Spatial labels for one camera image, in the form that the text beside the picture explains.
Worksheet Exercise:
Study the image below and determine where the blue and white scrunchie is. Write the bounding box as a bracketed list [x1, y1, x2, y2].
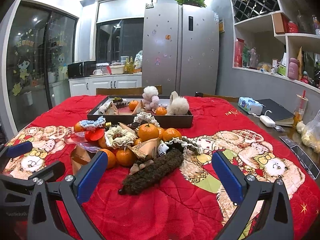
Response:
[79, 116, 107, 132]

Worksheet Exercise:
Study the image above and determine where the pink flask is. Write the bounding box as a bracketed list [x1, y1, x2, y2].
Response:
[288, 57, 299, 79]

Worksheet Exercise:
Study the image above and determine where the kraft paper snack packet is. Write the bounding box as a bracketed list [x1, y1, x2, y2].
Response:
[71, 144, 92, 174]
[119, 122, 137, 137]
[131, 137, 161, 160]

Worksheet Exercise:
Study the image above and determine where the brown cardboard box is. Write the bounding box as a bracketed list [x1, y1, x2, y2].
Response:
[272, 13, 289, 34]

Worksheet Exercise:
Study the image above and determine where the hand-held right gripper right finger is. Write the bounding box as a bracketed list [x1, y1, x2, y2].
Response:
[212, 151, 293, 240]

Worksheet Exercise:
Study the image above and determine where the dark kitchen window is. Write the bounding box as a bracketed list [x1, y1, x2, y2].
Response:
[96, 17, 145, 63]

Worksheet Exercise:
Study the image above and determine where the white charger with cable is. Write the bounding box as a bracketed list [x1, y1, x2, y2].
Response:
[259, 110, 275, 128]

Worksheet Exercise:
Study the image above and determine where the blue wet wipes pack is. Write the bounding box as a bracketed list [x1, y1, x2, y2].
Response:
[238, 97, 263, 115]

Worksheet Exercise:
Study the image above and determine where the black glossy strip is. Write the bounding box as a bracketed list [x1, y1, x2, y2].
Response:
[279, 135, 320, 180]

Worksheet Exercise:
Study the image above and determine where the black lattice wine rack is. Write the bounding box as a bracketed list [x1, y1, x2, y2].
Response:
[232, 0, 280, 22]

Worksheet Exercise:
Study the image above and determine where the glass door with stickers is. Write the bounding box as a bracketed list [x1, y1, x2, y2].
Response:
[7, 0, 79, 130]

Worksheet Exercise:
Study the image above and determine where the clear glass jar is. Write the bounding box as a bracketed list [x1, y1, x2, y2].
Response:
[296, 10, 310, 33]

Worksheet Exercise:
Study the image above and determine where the white fluffy hair claw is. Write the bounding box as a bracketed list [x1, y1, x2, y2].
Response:
[166, 91, 189, 116]

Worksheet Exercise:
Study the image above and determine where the dark shallow box tray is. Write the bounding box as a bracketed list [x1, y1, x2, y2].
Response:
[87, 95, 194, 129]

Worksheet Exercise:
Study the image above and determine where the dark wooden desktop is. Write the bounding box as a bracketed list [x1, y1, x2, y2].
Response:
[232, 100, 320, 180]

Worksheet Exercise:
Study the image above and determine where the taupe bow hair clip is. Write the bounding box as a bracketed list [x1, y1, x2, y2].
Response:
[129, 162, 147, 175]

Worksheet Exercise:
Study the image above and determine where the white printed plastic bag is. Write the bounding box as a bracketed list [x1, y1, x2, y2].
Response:
[134, 50, 143, 73]

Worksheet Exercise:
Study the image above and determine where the black notebook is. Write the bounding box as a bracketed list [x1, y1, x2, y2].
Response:
[255, 99, 295, 127]

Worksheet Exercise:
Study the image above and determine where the white kitchen cabinet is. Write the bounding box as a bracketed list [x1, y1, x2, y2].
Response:
[69, 74, 142, 97]

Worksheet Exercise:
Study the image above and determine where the cream knitted scrunchie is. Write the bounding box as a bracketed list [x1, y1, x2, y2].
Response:
[105, 126, 138, 150]

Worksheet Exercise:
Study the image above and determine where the white lace scrunchie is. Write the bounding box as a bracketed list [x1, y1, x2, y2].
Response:
[134, 112, 160, 128]

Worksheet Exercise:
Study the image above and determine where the silver double-door refrigerator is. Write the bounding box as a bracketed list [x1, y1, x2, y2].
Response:
[142, 4, 220, 97]

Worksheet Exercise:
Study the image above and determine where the long brown fluffy hair clip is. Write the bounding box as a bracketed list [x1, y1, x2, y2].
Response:
[119, 149, 184, 195]

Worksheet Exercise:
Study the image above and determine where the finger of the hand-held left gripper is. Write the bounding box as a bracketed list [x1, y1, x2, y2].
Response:
[0, 141, 33, 167]
[0, 161, 66, 181]

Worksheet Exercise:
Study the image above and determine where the drink cup with red straw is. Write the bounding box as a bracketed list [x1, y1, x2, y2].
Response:
[294, 90, 307, 128]

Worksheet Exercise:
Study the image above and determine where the heap of kraft pyramid packets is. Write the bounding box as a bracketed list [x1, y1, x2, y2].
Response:
[99, 99, 150, 115]

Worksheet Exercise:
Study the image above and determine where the black microwave oven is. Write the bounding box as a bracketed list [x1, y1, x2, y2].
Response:
[67, 61, 97, 79]

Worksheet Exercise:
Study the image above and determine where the colourful printed jar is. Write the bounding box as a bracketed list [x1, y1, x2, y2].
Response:
[312, 15, 320, 35]

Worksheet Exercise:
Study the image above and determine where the white wall box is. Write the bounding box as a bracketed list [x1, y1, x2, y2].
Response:
[22, 91, 33, 106]

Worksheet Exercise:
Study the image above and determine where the pink transparent packet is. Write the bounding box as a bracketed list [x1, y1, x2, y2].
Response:
[64, 132, 87, 144]

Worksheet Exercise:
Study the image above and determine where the tall red gift box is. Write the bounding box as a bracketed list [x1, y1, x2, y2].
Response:
[234, 38, 245, 67]

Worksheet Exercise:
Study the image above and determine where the red printed blanket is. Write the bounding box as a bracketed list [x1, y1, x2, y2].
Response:
[0, 94, 320, 240]

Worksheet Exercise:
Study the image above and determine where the black lace-trimmed scrunchie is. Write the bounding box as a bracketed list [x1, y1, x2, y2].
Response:
[165, 136, 203, 155]

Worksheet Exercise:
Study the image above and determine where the white wall shelf unit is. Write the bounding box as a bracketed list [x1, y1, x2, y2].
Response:
[229, 0, 320, 93]

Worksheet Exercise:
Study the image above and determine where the black and green hair clip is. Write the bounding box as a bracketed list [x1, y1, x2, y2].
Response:
[112, 96, 129, 109]

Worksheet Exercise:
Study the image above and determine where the pile of tangerines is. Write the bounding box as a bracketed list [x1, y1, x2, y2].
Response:
[74, 122, 182, 168]

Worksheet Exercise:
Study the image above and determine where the pink fluffy scrunchie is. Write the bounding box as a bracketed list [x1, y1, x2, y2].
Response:
[142, 86, 160, 111]

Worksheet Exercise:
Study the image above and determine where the wooden chair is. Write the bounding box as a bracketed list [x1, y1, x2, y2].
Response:
[96, 85, 162, 96]

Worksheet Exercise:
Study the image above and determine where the clear bag of yellow food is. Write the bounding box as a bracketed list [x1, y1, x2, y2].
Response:
[296, 110, 320, 154]

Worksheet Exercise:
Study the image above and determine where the red hair accessory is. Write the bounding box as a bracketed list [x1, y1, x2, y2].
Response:
[84, 129, 105, 142]

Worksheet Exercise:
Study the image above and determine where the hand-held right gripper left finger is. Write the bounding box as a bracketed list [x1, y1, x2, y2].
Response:
[27, 151, 108, 240]

